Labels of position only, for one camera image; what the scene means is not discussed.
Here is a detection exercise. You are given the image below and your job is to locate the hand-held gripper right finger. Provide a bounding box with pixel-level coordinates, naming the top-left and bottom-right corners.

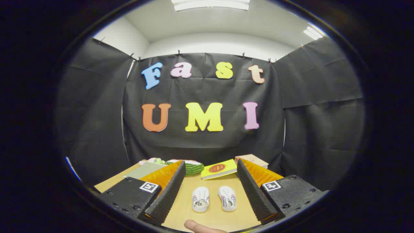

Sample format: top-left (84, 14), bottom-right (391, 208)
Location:
top-left (236, 158), bottom-right (330, 226)

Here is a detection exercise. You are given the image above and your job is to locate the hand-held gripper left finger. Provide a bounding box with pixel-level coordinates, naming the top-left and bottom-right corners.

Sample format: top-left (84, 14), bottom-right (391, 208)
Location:
top-left (97, 160), bottom-right (187, 226)

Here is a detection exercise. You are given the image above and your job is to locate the white striped shoe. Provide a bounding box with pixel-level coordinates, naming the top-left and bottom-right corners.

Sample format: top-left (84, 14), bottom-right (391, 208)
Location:
top-left (218, 185), bottom-right (237, 212)
top-left (192, 186), bottom-right (210, 213)

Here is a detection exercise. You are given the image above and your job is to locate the beige fabric storage box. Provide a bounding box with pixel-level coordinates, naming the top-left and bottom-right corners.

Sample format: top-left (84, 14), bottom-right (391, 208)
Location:
top-left (124, 162), bottom-right (167, 180)

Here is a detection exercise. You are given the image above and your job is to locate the pink plush toy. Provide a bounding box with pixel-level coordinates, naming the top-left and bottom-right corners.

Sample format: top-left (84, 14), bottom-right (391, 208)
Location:
top-left (138, 158), bottom-right (167, 165)

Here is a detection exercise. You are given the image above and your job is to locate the watermelon slice plush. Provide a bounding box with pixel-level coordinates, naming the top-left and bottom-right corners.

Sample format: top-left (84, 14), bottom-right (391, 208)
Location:
top-left (166, 159), bottom-right (205, 176)

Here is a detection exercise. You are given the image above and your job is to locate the yellow book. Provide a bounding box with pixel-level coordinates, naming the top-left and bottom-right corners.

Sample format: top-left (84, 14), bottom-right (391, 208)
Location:
top-left (201, 159), bottom-right (238, 180)

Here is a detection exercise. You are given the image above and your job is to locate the black backdrop cloth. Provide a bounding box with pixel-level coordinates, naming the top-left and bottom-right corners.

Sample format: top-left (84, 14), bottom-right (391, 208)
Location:
top-left (55, 37), bottom-right (366, 191)

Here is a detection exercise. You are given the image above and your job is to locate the ceiling light panel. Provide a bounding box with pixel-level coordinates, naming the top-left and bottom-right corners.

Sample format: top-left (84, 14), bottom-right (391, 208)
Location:
top-left (303, 27), bottom-right (323, 40)
top-left (171, 0), bottom-right (250, 11)

